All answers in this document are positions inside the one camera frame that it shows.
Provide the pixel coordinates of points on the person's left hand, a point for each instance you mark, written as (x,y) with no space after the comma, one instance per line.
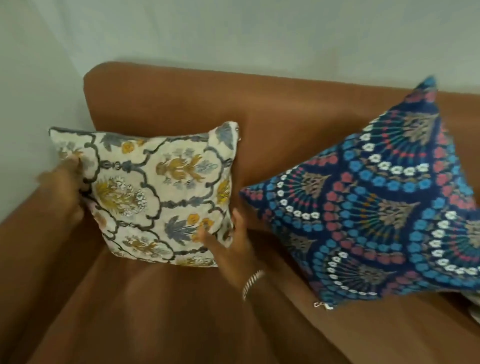
(62,191)

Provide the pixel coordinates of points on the person's right hand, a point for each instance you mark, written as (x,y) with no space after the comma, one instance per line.
(232,251)

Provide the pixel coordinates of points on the person's left fingers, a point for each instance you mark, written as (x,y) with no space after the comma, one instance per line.
(72,165)

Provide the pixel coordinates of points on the person's right thumb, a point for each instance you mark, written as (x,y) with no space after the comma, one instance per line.
(210,240)

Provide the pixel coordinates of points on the white floral print cushion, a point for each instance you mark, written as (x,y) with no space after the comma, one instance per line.
(150,195)

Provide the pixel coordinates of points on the person's right forearm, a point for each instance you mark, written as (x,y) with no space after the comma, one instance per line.
(292,326)

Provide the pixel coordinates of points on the brown fabric sofa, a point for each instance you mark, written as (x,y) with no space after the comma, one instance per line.
(285,123)

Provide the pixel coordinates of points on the blue patterned cushion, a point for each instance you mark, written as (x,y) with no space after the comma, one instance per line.
(375,221)

